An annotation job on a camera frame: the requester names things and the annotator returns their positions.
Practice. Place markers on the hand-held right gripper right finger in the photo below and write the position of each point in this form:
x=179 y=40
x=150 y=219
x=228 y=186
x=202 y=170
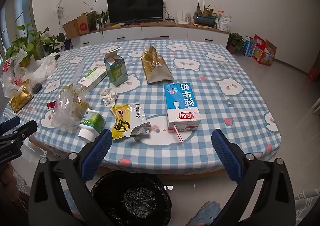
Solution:
x=226 y=156

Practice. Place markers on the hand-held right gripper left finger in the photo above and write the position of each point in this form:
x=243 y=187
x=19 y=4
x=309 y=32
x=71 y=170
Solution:
x=98 y=151

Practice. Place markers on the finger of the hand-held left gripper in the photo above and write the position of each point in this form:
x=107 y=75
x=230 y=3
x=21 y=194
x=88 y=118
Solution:
x=10 y=123
x=25 y=128

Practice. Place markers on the white medicine bottle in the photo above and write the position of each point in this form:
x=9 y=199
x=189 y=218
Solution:
x=91 y=123

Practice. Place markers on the small red object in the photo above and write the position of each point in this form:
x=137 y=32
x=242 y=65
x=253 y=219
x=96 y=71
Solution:
x=51 y=105

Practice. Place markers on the yellow snack wrapper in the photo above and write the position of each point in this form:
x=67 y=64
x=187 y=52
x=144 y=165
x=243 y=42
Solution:
x=125 y=118

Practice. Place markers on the white tissue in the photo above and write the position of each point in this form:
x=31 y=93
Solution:
x=108 y=96

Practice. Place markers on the black trash bin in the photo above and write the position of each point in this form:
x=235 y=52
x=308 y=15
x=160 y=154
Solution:
x=132 y=201

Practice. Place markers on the blue white milk carton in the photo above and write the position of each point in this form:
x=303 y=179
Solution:
x=181 y=106

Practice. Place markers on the green white medicine box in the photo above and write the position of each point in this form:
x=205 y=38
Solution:
x=92 y=78

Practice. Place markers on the gold foil bag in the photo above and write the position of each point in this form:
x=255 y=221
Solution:
x=156 y=71
x=21 y=97

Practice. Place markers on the person's left hand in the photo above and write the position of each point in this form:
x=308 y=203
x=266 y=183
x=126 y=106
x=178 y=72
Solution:
x=6 y=181

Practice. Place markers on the blue checked tablecloth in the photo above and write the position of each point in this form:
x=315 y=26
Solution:
x=212 y=116

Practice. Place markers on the dark grey oval device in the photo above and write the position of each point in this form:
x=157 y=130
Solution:
x=37 y=88

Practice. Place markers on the clear plastic bag red print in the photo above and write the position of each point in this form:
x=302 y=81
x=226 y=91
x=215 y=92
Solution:
x=11 y=76

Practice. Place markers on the person's right blue slipper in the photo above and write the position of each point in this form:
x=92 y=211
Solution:
x=207 y=212

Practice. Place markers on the pothos plant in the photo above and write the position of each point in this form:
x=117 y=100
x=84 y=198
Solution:
x=30 y=43

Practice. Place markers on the grey patterned rug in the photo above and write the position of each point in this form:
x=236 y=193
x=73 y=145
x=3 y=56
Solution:
x=307 y=206

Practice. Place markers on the red printed open box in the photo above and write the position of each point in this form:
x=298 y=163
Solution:
x=266 y=53

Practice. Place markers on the plain brown cardboard box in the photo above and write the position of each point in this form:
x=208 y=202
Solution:
x=71 y=28

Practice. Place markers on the blue printed box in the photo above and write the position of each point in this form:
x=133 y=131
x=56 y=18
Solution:
x=248 y=47

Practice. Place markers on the small potted floor plant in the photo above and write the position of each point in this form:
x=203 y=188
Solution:
x=235 y=41

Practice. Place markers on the cardboard box red print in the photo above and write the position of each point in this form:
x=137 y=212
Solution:
x=83 y=23

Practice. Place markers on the red floor object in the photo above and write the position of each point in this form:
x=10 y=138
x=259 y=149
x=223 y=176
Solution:
x=313 y=73

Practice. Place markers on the white printed plastic bag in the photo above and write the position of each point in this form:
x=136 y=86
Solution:
x=223 y=25

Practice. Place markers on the potted green plant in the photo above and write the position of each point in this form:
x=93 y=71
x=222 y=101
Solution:
x=96 y=17

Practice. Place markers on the white TV cabinet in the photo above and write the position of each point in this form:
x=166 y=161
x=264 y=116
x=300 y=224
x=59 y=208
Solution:
x=165 y=32

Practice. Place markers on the spray bottle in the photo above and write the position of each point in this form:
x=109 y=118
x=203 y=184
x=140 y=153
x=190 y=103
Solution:
x=217 y=20

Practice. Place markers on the bonsai in blue-green pot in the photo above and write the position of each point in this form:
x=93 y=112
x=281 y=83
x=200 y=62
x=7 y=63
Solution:
x=205 y=16

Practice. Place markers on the white router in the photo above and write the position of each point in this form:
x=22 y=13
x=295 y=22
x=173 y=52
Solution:
x=183 y=21

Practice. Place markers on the black television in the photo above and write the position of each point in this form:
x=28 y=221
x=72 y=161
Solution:
x=135 y=5

